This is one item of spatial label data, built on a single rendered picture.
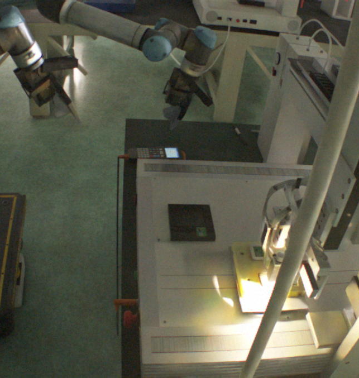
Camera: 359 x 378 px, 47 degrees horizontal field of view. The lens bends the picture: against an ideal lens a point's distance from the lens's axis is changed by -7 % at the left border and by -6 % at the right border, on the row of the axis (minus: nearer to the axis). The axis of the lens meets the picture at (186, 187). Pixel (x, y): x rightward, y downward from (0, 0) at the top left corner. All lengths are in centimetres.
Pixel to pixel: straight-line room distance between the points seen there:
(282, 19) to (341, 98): 276
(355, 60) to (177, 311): 71
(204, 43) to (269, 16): 183
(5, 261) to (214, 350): 111
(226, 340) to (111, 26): 90
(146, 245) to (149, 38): 57
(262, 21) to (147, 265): 237
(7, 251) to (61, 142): 137
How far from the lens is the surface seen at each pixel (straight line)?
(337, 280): 116
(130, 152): 157
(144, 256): 109
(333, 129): 47
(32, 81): 117
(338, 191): 77
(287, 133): 143
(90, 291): 210
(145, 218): 119
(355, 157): 74
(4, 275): 179
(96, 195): 260
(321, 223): 80
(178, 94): 143
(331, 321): 104
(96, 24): 133
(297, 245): 56
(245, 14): 312
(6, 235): 194
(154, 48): 126
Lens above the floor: 166
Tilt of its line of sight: 38 degrees down
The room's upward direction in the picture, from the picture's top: 8 degrees clockwise
